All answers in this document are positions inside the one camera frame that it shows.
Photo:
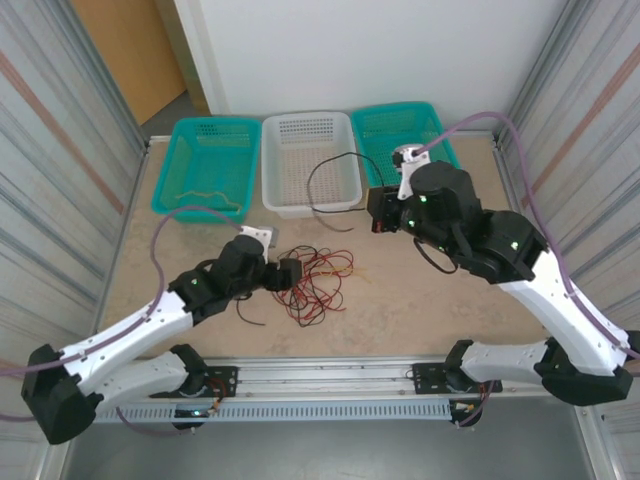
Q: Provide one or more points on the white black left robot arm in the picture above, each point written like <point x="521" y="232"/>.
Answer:
<point x="130" y="335"/>

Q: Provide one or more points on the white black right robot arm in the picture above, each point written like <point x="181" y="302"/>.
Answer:
<point x="555" y="310"/>

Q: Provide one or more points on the teal plastic basket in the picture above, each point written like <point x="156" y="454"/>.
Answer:
<point x="385" y="130"/>
<point x="200" y="145"/>

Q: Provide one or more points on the white plastic basket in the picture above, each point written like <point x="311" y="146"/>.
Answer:
<point x="310" y="135"/>

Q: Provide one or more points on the brown wooden door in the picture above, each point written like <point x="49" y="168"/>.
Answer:
<point x="130" y="50"/>

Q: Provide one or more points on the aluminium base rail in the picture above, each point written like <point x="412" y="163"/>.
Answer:
<point x="325" y="375"/>

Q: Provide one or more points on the white door frame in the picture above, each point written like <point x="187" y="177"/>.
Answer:
<point x="200" y="50"/>

